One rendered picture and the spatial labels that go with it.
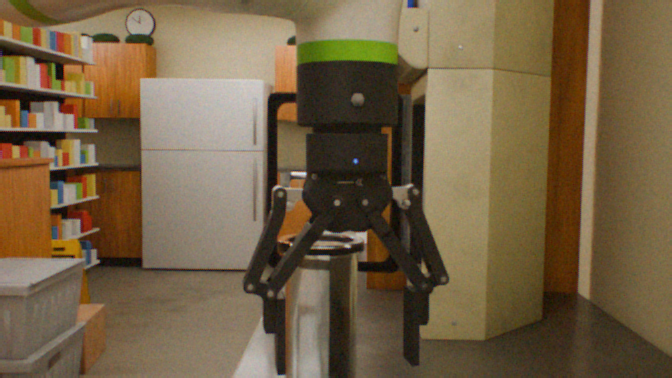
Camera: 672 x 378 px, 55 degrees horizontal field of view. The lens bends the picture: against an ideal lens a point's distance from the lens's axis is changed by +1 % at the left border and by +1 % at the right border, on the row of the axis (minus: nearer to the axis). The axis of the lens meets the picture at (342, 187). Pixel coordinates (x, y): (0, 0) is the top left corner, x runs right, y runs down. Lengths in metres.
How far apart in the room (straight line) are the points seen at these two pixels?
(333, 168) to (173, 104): 5.69
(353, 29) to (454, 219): 0.63
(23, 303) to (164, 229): 3.37
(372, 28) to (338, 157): 0.11
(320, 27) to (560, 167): 1.07
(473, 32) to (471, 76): 0.07
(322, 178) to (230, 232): 5.60
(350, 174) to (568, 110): 1.05
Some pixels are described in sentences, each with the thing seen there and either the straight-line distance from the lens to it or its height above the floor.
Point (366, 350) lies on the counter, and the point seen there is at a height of 0.94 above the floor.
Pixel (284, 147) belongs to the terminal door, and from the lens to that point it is 1.46.
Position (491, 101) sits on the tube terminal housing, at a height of 1.36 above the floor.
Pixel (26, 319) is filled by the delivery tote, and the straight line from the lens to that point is 3.10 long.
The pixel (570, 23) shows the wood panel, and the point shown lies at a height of 1.55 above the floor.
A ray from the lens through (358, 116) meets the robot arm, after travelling 0.55.
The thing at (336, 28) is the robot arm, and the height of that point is 1.38.
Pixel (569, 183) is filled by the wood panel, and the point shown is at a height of 1.19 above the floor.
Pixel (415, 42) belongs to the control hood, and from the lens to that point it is 1.12.
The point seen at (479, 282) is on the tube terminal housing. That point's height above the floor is 1.04.
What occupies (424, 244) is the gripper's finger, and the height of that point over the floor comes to 1.19.
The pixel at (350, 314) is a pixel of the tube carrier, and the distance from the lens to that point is 0.80.
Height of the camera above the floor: 1.29
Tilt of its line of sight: 5 degrees down
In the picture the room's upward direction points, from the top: 1 degrees clockwise
